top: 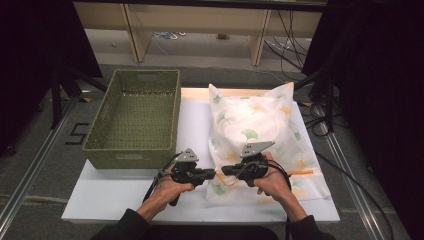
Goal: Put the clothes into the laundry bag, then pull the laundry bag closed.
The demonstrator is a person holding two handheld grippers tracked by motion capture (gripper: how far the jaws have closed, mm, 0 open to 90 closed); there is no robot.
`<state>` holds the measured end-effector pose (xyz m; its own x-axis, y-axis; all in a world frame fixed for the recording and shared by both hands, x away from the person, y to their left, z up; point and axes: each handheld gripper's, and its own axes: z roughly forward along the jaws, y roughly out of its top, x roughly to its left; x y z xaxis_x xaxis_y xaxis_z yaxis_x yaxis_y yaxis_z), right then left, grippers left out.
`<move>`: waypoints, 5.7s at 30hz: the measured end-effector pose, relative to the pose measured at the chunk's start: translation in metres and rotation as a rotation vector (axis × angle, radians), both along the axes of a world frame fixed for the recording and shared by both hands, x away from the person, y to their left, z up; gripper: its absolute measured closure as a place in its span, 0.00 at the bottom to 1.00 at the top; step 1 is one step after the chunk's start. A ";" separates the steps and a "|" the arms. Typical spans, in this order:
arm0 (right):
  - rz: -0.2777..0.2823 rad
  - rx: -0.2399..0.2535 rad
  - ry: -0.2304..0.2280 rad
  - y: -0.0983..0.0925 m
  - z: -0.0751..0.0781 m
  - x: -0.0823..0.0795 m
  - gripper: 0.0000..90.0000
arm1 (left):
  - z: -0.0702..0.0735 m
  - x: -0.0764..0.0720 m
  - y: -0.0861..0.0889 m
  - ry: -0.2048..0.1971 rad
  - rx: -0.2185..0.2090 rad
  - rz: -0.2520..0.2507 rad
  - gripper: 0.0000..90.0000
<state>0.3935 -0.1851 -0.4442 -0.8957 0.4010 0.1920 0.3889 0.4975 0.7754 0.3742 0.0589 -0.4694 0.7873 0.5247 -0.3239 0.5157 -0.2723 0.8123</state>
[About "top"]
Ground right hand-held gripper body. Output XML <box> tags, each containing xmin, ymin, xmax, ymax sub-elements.
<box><xmin>240</xmin><ymin>140</ymin><xmax>276</xmax><ymax>187</ymax></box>

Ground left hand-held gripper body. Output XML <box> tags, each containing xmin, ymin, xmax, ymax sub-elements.
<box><xmin>170</xmin><ymin>147</ymin><xmax>201</xmax><ymax>188</ymax></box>

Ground leaf-print mesh laundry bag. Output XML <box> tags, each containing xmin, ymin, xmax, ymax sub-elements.
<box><xmin>205</xmin><ymin>81</ymin><xmax>331</xmax><ymax>204</ymax></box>

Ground green woven basket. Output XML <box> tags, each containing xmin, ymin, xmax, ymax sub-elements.
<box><xmin>82</xmin><ymin>68</ymin><xmax>182</xmax><ymax>170</ymax></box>

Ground person's left hand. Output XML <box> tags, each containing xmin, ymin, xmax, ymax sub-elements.
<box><xmin>150</xmin><ymin>165</ymin><xmax>196</xmax><ymax>211</ymax></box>

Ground person's right hand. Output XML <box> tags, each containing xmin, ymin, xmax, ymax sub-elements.
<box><xmin>252</xmin><ymin>151</ymin><xmax>296</xmax><ymax>210</ymax></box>

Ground black metal stand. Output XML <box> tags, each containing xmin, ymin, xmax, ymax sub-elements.
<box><xmin>288</xmin><ymin>71</ymin><xmax>337</xmax><ymax>133</ymax></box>
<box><xmin>49</xmin><ymin>66</ymin><xmax>109</xmax><ymax>130</ymax></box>

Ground black curtain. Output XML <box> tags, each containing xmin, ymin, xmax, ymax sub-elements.
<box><xmin>301</xmin><ymin>0</ymin><xmax>424</xmax><ymax>240</ymax></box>
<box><xmin>0</xmin><ymin>0</ymin><xmax>103</xmax><ymax>156</ymax></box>

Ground light wooden shelf unit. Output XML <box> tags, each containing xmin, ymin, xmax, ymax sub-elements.
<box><xmin>71</xmin><ymin>0</ymin><xmax>328</xmax><ymax>67</ymax></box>

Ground coiled black floor cables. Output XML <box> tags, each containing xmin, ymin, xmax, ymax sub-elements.
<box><xmin>299</xmin><ymin>99</ymin><xmax>334</xmax><ymax>138</ymax></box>

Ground metal floor rail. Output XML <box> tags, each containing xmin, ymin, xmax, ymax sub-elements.
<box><xmin>323</xmin><ymin>133</ymin><xmax>385</xmax><ymax>240</ymax></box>
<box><xmin>0</xmin><ymin>99</ymin><xmax>80</xmax><ymax>232</ymax></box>

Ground long black floor cable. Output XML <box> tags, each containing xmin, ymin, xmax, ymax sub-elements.
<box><xmin>314</xmin><ymin>151</ymin><xmax>395</xmax><ymax>240</ymax></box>

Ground bundle of hanging black cables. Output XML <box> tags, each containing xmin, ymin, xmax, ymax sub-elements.
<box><xmin>264</xmin><ymin>9</ymin><xmax>309</xmax><ymax>73</ymax></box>

